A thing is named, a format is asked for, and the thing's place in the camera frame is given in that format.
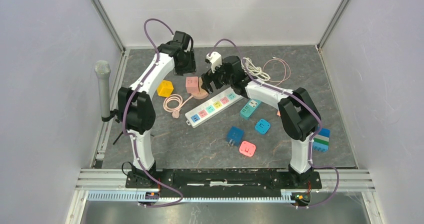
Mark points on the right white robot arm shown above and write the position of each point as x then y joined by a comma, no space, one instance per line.
299,115

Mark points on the pink round socket base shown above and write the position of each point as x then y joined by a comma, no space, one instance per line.
201,93

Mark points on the light blue cable duct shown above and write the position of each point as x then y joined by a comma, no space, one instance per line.
153,197

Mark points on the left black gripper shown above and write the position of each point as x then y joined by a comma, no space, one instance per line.
191,67

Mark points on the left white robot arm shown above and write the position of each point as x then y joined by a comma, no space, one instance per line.
135,107

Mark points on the dark blue cube adapter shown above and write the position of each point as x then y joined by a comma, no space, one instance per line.
234,136

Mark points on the grey microphone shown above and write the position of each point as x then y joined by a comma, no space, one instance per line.
103,72

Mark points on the red-pink cube adapter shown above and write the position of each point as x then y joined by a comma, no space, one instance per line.
247,149

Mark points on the pink cube adapter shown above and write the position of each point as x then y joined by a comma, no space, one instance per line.
192,84

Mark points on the blue green block stack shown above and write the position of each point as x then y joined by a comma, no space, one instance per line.
321,141

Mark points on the white multicolour power strip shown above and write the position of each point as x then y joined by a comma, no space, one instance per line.
212,107

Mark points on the teal power strip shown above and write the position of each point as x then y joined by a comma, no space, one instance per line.
249,108

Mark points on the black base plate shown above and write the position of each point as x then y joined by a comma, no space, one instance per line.
223,182

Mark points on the light blue plug adapter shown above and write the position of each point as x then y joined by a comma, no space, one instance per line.
262,126

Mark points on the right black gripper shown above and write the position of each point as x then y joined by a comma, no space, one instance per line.
207,78

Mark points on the yellow cube adapter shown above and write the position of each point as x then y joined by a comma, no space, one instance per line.
165,89

